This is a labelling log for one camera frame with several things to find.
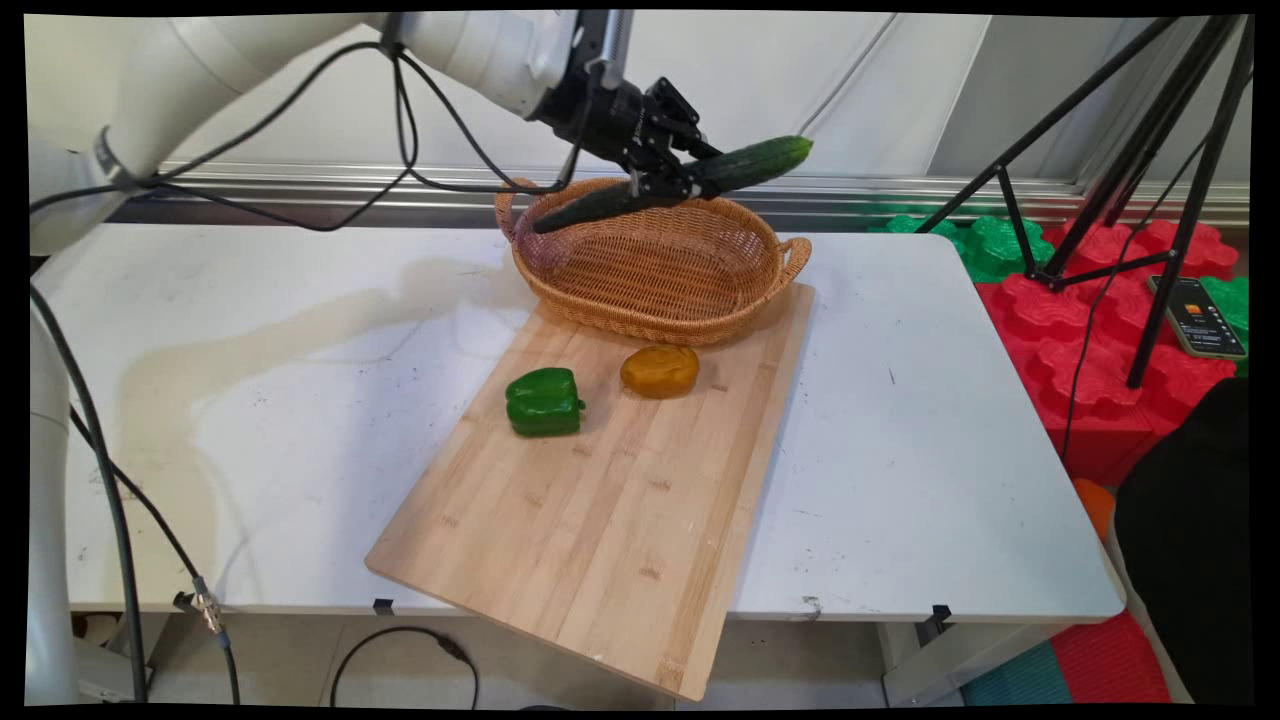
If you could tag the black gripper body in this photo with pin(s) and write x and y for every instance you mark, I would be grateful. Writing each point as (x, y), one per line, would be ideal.
(610, 115)

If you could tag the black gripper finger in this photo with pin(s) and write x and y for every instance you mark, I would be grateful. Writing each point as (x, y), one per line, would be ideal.
(665, 183)
(685, 120)

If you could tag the dark green cucumber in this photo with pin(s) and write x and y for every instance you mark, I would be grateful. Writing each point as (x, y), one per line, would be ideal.
(760, 160)

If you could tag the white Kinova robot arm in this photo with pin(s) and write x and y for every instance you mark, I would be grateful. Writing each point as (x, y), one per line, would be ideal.
(250, 60)

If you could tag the woven wicker basket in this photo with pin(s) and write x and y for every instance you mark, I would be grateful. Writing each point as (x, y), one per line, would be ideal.
(650, 280)

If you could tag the green bell pepper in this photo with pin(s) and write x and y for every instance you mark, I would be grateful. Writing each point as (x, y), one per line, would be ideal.
(544, 401)

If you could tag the green foam block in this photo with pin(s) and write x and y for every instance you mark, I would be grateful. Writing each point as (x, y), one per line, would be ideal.
(990, 245)
(1232, 305)

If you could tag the wooden cutting board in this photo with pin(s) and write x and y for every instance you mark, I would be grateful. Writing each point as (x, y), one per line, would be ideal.
(590, 540)

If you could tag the black tripod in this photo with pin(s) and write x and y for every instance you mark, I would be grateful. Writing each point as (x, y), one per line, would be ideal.
(1180, 130)

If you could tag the orange foam piece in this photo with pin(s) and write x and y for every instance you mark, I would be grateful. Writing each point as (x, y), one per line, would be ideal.
(1097, 505)

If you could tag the smartphone with lit screen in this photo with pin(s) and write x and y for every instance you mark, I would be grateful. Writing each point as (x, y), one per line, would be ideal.
(1197, 318)

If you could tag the white table leg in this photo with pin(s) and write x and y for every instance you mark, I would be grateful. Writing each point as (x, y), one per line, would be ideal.
(950, 660)

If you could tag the teal floor mat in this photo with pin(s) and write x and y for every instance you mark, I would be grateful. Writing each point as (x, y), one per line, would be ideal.
(1020, 680)

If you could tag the black rounded object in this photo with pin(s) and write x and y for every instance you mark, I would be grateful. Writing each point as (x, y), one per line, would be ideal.
(1190, 540)

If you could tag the red floor mat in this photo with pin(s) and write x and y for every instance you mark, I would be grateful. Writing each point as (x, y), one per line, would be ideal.
(1110, 660)

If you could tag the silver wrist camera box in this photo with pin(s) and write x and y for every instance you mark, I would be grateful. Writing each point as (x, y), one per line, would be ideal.
(605, 40)

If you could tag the aluminium wall rail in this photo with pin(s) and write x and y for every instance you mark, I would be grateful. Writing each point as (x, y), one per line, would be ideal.
(900, 195)

